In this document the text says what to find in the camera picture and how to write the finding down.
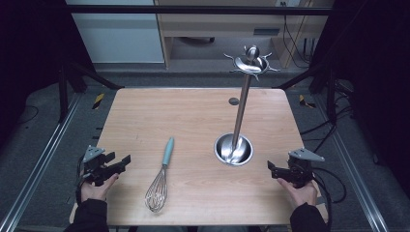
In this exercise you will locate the person's right hand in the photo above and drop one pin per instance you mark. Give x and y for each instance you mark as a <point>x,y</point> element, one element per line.
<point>299,192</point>

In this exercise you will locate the person's left hand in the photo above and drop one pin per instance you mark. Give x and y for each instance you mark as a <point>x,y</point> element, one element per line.
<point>96,190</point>

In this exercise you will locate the black metal frame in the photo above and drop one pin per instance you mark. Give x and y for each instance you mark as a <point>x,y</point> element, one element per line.
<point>80,77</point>

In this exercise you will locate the white cabinet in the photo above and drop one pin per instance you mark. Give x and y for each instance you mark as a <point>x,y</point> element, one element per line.
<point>117,32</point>

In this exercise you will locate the yellow black tape piece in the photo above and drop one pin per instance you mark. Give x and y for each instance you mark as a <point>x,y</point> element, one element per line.
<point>305,101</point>
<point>98,100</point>

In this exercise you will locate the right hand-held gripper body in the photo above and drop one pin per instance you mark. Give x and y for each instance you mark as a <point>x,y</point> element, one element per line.
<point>301,169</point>

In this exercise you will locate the steel utensil stand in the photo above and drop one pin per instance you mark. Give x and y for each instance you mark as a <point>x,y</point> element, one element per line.
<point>239,129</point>

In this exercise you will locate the aluminium rail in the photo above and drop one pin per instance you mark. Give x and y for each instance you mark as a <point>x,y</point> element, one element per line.
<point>354,167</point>
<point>38,164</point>

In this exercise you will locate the wooden desk in background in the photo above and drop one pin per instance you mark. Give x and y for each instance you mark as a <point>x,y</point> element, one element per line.
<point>232,25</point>

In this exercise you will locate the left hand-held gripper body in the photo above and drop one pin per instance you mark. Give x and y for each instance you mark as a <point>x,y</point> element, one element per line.
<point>93,164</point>

